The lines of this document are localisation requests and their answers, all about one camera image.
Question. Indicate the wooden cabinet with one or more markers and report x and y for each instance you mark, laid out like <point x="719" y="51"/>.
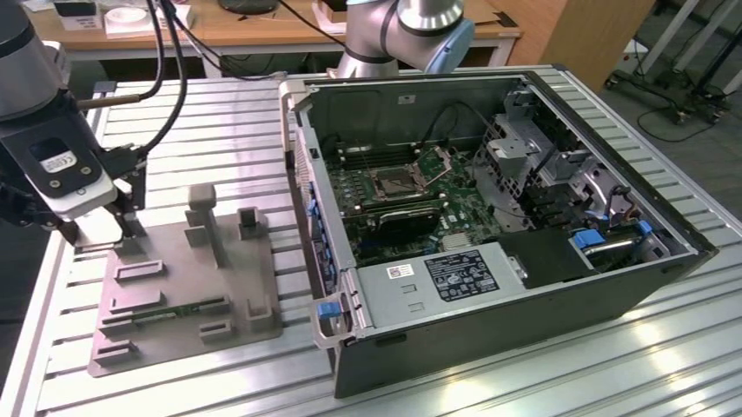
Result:
<point x="579" y="35"/>

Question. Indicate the silver square CPU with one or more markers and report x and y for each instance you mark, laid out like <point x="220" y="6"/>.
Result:
<point x="99" y="230"/>

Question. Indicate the thin metal locking lever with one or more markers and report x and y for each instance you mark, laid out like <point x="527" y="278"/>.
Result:
<point x="365" y="160"/>

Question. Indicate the white box with dark lid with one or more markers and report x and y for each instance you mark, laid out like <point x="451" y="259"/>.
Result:
<point x="327" y="21"/>

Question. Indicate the green RAM stick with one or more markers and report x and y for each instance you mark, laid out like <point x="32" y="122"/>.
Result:
<point x="173" y="312"/>

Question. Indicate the grey plastic parts rack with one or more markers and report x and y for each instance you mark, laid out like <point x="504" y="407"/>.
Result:
<point x="191" y="278"/>

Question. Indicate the black graphics card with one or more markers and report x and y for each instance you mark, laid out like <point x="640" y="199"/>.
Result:
<point x="405" y="226"/>

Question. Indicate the small blue clip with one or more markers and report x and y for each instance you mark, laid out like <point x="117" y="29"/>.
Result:
<point x="643" y="229"/>

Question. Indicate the white box with black insert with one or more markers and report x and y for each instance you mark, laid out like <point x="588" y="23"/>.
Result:
<point x="74" y="21"/>

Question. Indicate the wheeled equipment stand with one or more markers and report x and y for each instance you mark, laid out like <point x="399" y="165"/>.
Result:
<point x="700" y="101"/>

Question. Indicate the silver finned heatsink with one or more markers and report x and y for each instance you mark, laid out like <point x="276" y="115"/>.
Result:
<point x="461" y="242"/>

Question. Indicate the black plastic shroud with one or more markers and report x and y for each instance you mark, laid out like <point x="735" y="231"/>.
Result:
<point x="544" y="256"/>

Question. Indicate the wooden desk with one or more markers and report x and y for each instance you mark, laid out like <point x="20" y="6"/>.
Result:
<point x="260" y="32"/>

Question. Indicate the CPU socket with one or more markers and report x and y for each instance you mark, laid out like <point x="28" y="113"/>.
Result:
<point x="399" y="184"/>

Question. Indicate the black open PC case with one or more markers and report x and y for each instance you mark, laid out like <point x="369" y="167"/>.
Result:
<point x="522" y="347"/>

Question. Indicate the blue disk carrier clip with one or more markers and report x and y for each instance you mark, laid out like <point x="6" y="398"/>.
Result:
<point x="584" y="243"/>

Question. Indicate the green motherboard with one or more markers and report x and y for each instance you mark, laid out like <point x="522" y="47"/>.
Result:
<point x="463" y="208"/>

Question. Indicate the white tape roll holder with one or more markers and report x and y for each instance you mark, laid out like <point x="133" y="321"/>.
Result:
<point x="129" y="26"/>

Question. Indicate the blue case latch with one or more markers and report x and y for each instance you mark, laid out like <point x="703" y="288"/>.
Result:
<point x="327" y="310"/>

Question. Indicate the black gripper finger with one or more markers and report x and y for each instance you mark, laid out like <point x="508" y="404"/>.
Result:
<point x="132" y="204"/>
<point x="66" y="233"/>

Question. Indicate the metal disk bay cage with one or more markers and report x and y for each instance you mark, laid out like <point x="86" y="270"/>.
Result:
<point x="510" y="152"/>

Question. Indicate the black RAM slot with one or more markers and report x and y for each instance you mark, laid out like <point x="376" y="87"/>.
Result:
<point x="376" y="158"/>
<point x="393" y="209"/>
<point x="393" y="202"/>
<point x="376" y="164"/>
<point x="376" y="148"/>
<point x="376" y="153"/>

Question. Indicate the grey power supply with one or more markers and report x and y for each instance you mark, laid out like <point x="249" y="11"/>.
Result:
<point x="393" y="299"/>

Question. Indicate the dark round object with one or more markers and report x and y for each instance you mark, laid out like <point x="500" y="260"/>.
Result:
<point x="249" y="4"/>

